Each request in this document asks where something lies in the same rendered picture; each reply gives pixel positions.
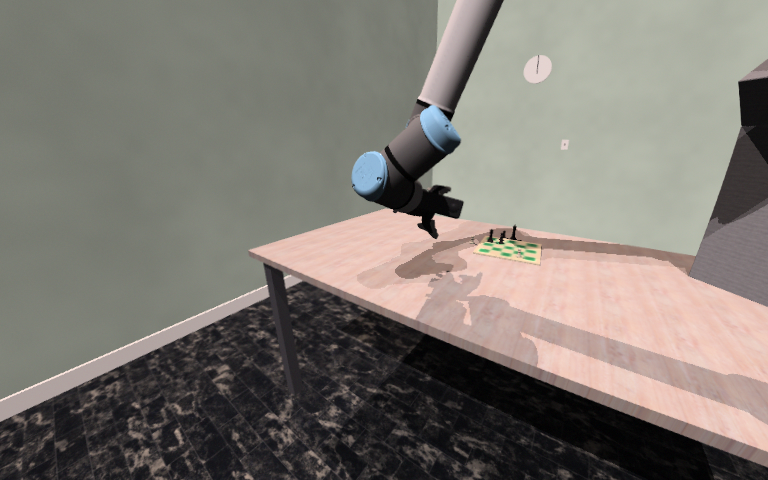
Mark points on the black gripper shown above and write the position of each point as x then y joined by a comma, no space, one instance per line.
428,224

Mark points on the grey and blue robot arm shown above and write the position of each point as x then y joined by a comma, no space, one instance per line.
389,178

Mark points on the green and cream chessboard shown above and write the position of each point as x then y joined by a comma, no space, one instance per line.
531,252

